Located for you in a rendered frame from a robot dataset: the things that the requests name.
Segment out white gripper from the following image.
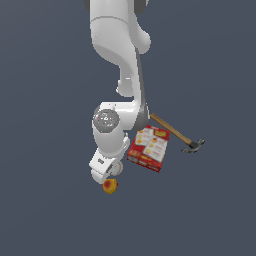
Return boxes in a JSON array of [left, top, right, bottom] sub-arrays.
[[88, 147, 118, 185]]

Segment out white baseball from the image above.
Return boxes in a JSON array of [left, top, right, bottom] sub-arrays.
[[110, 160, 124, 177]]

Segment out orange yellow peach fruit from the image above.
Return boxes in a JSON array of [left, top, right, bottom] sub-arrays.
[[102, 178, 119, 195]]

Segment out red cracker box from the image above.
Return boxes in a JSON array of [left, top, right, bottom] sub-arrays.
[[126, 124, 171, 174]]

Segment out wooden handled claw hammer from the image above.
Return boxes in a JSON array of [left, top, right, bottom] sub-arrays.
[[149, 112, 206, 154]]

